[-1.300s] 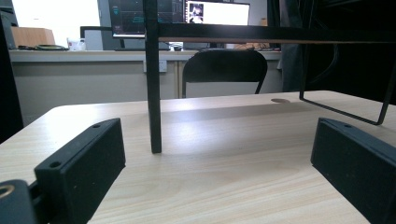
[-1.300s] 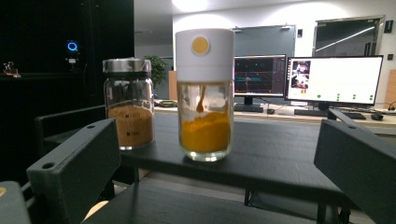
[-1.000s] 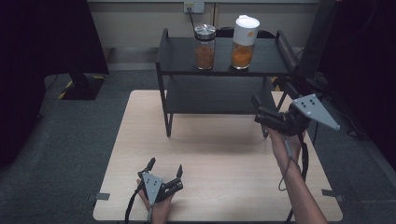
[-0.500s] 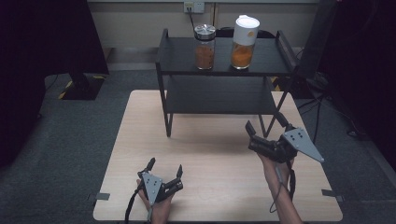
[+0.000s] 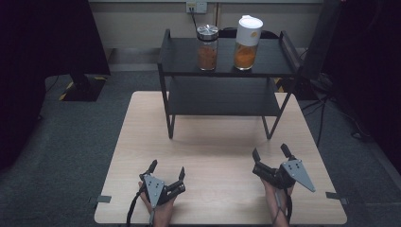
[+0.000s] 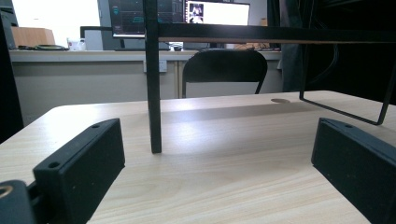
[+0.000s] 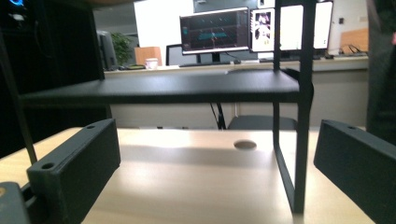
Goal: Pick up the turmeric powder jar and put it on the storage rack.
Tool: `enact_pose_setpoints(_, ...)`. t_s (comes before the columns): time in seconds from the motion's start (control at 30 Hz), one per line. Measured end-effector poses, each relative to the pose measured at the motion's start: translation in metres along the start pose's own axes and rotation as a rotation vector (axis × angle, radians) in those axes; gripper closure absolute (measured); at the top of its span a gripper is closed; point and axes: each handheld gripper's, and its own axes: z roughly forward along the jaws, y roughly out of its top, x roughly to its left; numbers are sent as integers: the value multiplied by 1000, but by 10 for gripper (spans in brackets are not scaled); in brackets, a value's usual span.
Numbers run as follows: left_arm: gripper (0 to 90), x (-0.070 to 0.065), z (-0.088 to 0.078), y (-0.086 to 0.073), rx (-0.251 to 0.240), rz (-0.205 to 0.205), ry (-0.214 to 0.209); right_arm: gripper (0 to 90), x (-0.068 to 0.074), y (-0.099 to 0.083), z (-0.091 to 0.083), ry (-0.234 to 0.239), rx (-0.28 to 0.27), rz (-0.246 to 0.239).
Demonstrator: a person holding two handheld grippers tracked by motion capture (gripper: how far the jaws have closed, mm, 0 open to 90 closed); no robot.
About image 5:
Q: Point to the glass jar with metal lid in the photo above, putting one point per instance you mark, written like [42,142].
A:
[207,58]

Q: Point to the black curtain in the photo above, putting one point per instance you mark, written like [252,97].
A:
[38,63]
[372,78]

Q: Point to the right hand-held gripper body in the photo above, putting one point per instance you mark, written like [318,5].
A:
[293,175]

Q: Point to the black striped stand base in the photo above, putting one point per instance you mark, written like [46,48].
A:
[83,90]

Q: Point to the glass jar with white lid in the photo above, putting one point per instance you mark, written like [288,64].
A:
[249,31]

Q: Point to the white wall power outlet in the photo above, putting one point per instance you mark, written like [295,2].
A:
[196,7]

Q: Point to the black stand post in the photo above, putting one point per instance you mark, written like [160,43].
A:
[321,41]

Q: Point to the grey tape piece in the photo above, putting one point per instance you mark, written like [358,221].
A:
[335,196]
[104,199]

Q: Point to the black two-tier metal rack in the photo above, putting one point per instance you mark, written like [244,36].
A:
[220,97]

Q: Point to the person's left hand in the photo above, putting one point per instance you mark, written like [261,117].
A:
[165,209]

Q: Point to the person's right hand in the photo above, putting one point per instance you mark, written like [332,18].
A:
[271,195]

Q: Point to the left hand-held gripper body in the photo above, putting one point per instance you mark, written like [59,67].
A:
[154,189]

